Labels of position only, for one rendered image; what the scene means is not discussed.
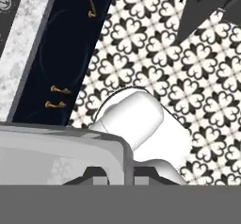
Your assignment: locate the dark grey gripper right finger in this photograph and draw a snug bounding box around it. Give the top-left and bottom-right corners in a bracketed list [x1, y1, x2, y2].
[133, 166, 177, 186]

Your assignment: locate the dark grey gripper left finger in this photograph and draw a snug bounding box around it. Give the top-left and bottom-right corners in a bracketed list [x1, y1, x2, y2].
[62, 166, 110, 186]

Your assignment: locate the grey rounded panel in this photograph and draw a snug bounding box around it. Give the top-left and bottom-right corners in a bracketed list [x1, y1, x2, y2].
[0, 120, 135, 186]

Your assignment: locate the white rounded object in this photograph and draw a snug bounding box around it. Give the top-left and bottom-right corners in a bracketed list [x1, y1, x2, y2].
[88, 86, 193, 186]

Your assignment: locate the navy blue cupboard run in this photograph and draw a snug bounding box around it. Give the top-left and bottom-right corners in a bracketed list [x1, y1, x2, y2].
[6, 0, 121, 127]

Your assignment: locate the dark grey angular object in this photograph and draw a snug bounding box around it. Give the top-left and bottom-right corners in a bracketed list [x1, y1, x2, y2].
[176, 0, 241, 44]

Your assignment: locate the dark grey hob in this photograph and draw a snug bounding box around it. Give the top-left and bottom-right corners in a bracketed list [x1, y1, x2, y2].
[0, 0, 28, 58]

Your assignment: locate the long brass cupboard handle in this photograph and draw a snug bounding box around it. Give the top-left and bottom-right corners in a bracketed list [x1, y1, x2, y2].
[79, 0, 98, 19]

